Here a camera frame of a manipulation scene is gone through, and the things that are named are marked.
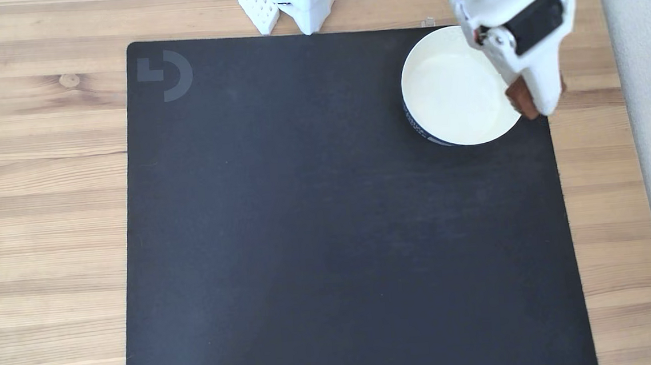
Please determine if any brown toy block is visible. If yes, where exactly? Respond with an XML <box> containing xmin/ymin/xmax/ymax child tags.
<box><xmin>503</xmin><ymin>73</ymin><xmax>569</xmax><ymax>123</ymax></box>

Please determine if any black mouse mat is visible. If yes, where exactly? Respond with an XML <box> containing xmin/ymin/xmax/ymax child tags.
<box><xmin>101</xmin><ymin>12</ymin><xmax>600</xmax><ymax>365</ymax></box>

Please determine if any white round bowl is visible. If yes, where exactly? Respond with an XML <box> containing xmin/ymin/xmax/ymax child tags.
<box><xmin>397</xmin><ymin>21</ymin><xmax>529</xmax><ymax>151</ymax></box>

